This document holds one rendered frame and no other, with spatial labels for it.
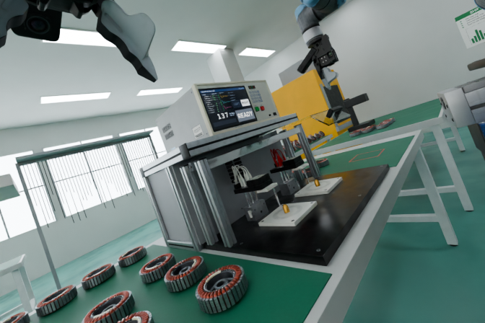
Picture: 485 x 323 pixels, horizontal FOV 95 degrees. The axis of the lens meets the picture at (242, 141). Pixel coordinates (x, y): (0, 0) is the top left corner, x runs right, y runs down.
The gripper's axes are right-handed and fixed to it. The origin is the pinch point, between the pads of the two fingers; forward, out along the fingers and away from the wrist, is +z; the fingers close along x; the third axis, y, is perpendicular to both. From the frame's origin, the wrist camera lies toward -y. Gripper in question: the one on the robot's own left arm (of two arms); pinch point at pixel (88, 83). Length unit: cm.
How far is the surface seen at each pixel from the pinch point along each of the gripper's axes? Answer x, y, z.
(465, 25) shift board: 569, 140, -54
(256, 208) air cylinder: 54, -30, 34
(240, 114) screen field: 65, -30, -2
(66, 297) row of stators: 6, -83, 38
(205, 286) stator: 18.1, -21.6, 36.8
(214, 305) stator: 15.4, -16.6, 38.2
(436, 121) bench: 206, 35, 43
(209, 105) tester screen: 51, -32, -8
